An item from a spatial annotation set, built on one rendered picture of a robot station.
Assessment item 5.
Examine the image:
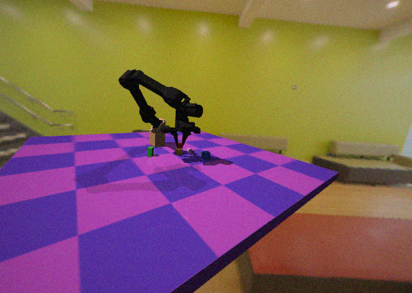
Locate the blue block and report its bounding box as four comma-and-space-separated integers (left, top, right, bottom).
201, 151, 211, 159

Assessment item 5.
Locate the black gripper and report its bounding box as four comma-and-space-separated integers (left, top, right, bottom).
160, 115, 201, 147

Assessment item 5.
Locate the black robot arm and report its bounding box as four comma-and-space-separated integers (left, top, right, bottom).
119, 70, 203, 133

